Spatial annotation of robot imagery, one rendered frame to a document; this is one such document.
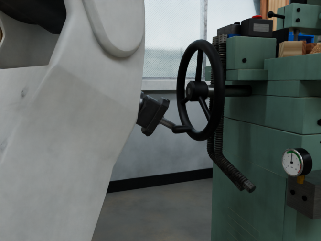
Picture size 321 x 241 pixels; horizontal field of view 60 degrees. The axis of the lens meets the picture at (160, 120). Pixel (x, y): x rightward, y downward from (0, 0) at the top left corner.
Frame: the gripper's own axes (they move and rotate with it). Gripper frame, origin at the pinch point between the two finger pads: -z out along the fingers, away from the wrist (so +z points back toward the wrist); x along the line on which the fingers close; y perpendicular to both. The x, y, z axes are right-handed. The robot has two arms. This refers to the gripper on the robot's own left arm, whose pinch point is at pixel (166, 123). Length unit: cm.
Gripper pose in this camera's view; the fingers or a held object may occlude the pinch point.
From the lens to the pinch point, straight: 83.7
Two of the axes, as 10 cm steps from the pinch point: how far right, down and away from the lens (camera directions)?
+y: -2.1, -2.8, 9.4
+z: -8.3, -4.6, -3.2
